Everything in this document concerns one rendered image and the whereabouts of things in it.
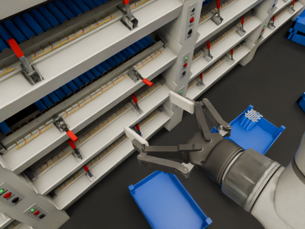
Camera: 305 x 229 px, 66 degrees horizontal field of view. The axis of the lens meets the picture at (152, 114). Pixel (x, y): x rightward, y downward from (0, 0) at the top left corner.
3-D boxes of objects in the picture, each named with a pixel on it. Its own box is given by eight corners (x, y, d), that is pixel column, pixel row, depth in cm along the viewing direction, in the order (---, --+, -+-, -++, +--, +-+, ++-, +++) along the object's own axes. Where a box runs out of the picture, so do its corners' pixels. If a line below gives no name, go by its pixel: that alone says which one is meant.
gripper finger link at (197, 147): (202, 154, 45) (202, 161, 44) (145, 155, 47) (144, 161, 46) (202, 142, 42) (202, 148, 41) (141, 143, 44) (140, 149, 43)
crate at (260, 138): (243, 115, 129) (250, 104, 124) (277, 138, 121) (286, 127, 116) (215, 138, 110) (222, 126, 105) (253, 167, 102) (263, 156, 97)
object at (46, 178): (170, 96, 102) (180, 79, 89) (44, 196, 77) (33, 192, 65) (140, 64, 105) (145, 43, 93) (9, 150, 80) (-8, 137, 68)
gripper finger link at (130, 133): (150, 151, 47) (147, 153, 47) (128, 133, 51) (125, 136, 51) (148, 141, 45) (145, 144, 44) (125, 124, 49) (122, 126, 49)
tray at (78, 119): (174, 63, 86) (182, 46, 78) (17, 175, 62) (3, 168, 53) (138, 27, 90) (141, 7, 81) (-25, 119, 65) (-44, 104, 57)
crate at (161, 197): (209, 225, 97) (213, 221, 90) (169, 257, 90) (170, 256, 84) (165, 168, 111) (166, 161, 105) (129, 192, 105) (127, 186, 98)
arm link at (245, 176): (273, 183, 42) (243, 164, 45) (287, 154, 35) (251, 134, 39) (245, 221, 38) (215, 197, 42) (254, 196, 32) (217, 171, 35)
